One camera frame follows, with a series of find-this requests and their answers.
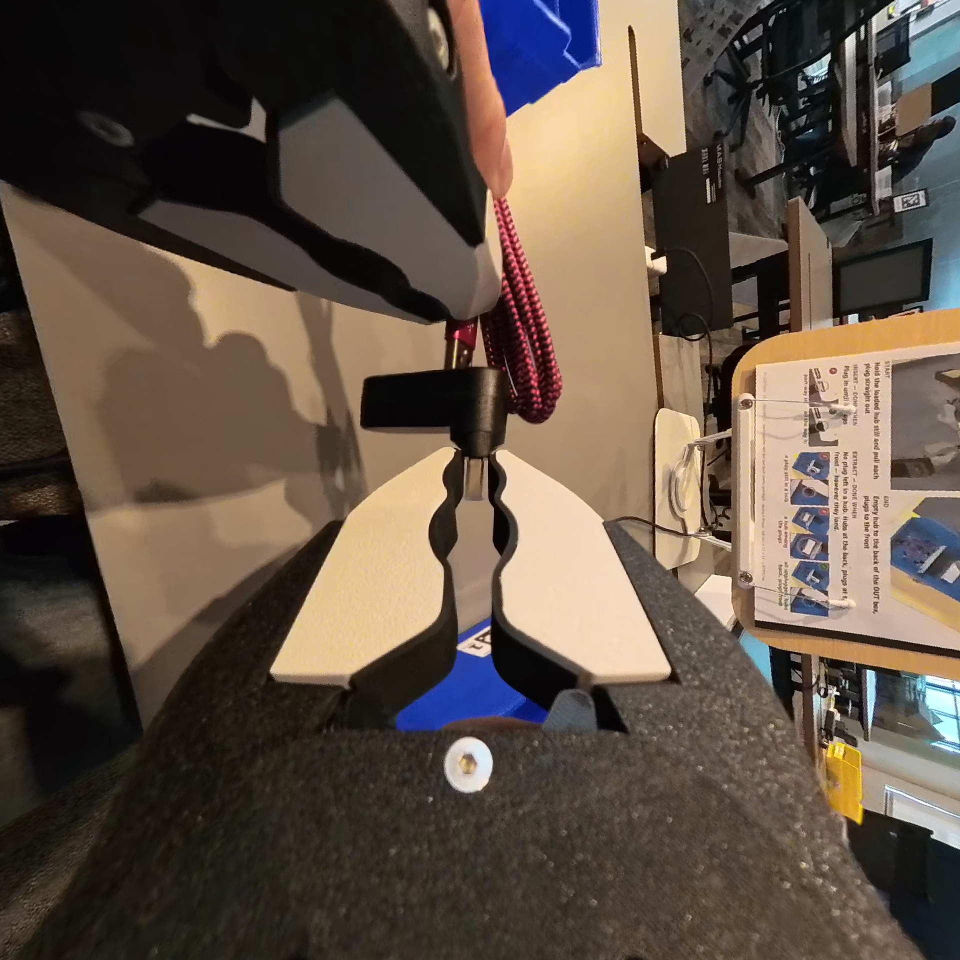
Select black office chair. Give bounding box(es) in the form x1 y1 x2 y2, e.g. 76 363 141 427
705 0 843 198

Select black power cable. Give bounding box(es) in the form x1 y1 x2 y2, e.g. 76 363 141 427
667 246 723 348

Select printed instruction sheet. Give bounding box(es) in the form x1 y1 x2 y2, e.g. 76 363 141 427
753 345 960 654

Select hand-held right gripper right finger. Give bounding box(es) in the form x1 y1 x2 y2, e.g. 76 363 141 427
488 447 674 689

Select black computer monitor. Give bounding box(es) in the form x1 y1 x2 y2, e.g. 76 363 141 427
832 240 934 320

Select person's left hand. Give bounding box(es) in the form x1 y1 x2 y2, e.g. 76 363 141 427
452 0 516 200

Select yellow plastic bin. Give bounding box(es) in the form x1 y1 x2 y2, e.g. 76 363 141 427
823 738 865 826

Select black box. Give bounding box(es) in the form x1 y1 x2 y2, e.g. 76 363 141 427
648 146 734 336

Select thin black cable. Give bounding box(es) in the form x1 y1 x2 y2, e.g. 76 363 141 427
622 514 702 539

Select person's grey trousers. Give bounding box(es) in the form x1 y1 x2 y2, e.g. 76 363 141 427
0 525 144 744

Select red braided usb cable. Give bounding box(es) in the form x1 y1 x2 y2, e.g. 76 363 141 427
442 196 565 426

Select blue plastic bin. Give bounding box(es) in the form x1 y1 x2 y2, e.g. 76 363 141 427
395 618 552 732
480 0 603 119

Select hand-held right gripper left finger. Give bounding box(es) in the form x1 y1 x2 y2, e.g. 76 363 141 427
267 447 461 689

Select black usb hub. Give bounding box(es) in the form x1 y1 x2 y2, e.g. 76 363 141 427
360 366 506 501

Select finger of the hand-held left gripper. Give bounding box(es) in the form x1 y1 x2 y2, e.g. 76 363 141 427
137 197 460 327
273 92 504 324

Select white office table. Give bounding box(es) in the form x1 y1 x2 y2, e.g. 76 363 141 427
783 198 835 333

